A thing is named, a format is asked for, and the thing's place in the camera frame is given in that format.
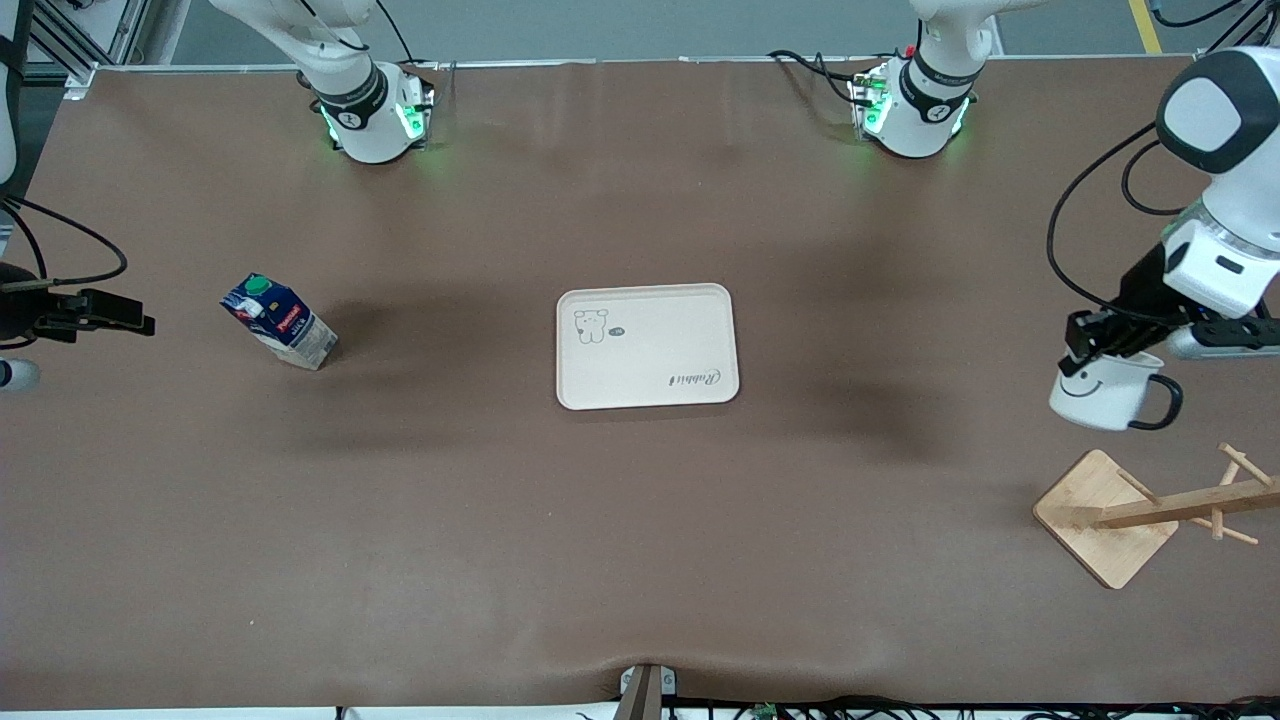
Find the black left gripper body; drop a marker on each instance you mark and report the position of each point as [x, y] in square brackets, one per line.
[1141, 292]

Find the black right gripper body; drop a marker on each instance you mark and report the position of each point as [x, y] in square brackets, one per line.
[22, 312]

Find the blue milk carton green cap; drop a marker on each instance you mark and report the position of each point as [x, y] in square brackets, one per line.
[280, 325]

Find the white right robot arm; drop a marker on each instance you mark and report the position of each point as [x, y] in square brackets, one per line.
[365, 115]

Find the cream tray with rabbit print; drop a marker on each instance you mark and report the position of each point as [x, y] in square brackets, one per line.
[650, 345]

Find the wooden mug rack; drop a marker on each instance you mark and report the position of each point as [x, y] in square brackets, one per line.
[1110, 520]

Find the aluminium frame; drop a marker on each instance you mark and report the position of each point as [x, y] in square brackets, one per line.
[90, 40]

